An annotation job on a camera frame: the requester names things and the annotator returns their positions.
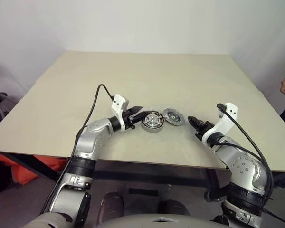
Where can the grey gear disc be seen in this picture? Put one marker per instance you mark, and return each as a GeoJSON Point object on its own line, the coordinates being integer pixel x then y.
{"type": "Point", "coordinates": [173, 117]}

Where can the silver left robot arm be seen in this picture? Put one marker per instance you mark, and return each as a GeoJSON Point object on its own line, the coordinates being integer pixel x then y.
{"type": "Point", "coordinates": [90, 140]}

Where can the dark rounded shape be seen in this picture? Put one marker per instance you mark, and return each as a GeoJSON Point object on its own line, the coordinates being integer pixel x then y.
{"type": "Point", "coordinates": [173, 207]}
{"type": "Point", "coordinates": [111, 205]}

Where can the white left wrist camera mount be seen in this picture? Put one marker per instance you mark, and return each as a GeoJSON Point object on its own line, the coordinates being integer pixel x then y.
{"type": "Point", "coordinates": [118, 101]}

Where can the black metal table frame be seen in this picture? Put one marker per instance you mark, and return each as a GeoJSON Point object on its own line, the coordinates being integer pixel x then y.
{"type": "Point", "coordinates": [156, 173]}

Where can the black table caster wheel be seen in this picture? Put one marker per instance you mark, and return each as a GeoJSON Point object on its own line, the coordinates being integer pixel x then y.
{"type": "Point", "coordinates": [212, 196]}

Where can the silver wheel-shaped rotor part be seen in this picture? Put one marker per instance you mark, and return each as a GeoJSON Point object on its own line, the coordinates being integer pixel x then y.
{"type": "Point", "coordinates": [152, 120]}

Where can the motor stator with copper windings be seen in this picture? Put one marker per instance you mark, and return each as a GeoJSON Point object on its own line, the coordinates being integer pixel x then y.
{"type": "Point", "coordinates": [154, 129]}

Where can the black zip tie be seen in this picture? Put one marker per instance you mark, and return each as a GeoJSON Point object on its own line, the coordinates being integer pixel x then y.
{"type": "Point", "coordinates": [275, 215]}

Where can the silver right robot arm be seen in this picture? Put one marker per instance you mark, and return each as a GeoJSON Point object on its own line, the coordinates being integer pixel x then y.
{"type": "Point", "coordinates": [240, 161]}

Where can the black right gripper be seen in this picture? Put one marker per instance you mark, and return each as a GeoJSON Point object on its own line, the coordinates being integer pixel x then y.
{"type": "Point", "coordinates": [204, 126]}

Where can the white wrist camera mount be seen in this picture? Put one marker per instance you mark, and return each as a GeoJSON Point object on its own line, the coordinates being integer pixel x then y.
{"type": "Point", "coordinates": [224, 126]}
{"type": "Point", "coordinates": [118, 101]}

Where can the grey robot torso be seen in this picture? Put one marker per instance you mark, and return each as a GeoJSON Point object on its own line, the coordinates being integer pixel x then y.
{"type": "Point", "coordinates": [142, 222]}

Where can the orange object under table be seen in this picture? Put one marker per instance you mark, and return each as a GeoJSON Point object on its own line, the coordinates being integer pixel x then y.
{"type": "Point", "coordinates": [26, 173]}

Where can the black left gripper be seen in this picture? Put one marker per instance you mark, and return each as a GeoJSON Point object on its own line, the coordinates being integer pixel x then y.
{"type": "Point", "coordinates": [128, 120]}

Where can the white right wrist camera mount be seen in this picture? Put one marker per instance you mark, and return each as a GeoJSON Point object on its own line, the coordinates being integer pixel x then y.
{"type": "Point", "coordinates": [224, 126]}

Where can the black bag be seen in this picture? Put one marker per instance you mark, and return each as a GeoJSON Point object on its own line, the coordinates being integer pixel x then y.
{"type": "Point", "coordinates": [1, 175]}

